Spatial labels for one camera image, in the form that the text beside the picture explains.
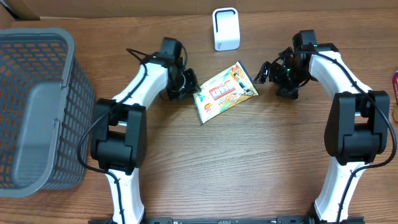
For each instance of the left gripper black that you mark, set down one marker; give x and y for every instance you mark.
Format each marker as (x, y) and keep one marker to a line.
(193, 87)

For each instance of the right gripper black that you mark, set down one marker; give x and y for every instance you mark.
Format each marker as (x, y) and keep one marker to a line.
(291, 91)

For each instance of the yellow snack bag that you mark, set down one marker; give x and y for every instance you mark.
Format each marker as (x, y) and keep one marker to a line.
(224, 91)

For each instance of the red purple Carefree pad pack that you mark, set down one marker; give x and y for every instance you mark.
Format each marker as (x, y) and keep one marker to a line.
(395, 85)

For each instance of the white tube gold cap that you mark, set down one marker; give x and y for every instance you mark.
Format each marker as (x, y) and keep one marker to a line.
(395, 114)

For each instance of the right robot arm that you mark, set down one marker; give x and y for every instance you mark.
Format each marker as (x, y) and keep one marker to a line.
(358, 134)

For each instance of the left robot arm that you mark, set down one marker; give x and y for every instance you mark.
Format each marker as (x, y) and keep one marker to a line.
(119, 131)

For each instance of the white barcode scanner stand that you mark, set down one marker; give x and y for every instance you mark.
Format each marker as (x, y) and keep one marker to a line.
(226, 31)

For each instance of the grey plastic shopping basket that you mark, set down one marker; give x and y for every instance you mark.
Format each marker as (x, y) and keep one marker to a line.
(46, 106)

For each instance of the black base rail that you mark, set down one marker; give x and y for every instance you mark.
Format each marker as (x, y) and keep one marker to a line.
(230, 221)

